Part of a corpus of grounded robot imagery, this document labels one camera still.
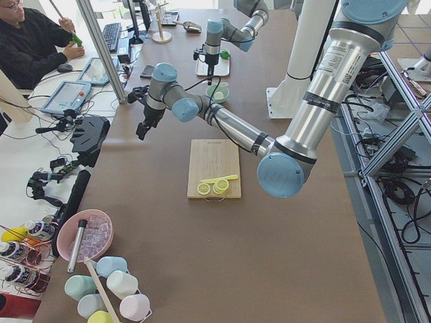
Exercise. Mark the mint green bowl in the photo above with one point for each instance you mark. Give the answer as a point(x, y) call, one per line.
point(210, 91)

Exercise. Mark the yellow plastic knife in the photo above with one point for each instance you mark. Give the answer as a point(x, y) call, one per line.
point(214, 180)

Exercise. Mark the teach pendant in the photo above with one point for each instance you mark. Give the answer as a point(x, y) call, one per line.
point(94, 73)
point(70, 95)

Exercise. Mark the wooden cutting board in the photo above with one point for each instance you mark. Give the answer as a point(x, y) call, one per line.
point(213, 158)

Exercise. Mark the blue cup on rack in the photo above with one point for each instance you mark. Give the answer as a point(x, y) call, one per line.
point(108, 264)

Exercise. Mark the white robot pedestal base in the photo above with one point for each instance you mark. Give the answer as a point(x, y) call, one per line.
point(314, 22)

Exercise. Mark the copper wire bottle basket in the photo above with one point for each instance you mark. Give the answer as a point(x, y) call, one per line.
point(27, 257)

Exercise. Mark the stacked lemon slices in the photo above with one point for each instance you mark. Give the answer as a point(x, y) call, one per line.
point(221, 186)

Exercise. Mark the black smartphone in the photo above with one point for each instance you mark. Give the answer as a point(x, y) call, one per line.
point(147, 72)

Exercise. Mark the wooden cup tree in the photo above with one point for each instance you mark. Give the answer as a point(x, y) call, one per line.
point(160, 36)

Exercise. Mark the white cup on rack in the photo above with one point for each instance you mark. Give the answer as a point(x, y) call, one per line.
point(122, 284)

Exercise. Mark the yellow cup on rack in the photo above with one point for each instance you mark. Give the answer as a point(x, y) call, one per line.
point(100, 317)

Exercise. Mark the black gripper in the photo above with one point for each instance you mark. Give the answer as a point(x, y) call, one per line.
point(151, 116)
point(211, 59)

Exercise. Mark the cream rabbit tray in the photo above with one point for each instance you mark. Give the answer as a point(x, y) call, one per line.
point(222, 68)

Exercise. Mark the metal muddler tool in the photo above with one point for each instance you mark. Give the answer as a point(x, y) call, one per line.
point(77, 243)

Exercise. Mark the black keyboard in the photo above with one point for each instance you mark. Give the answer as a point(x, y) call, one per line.
point(111, 34)

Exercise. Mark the mint green cup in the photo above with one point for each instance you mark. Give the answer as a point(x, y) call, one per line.
point(79, 286)

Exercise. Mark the pink cup on rack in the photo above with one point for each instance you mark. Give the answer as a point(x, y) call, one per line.
point(135, 307)

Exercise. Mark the aluminium frame post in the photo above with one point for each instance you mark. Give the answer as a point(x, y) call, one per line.
point(90, 19)

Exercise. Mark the metal scoop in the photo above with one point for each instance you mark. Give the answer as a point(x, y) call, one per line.
point(190, 26)

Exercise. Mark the seated person in black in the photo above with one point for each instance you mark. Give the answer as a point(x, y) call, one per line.
point(32, 45)

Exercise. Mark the pink bowl with ice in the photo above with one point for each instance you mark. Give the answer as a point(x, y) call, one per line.
point(97, 238)

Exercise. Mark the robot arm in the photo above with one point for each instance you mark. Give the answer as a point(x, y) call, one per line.
point(219, 29)
point(359, 29)

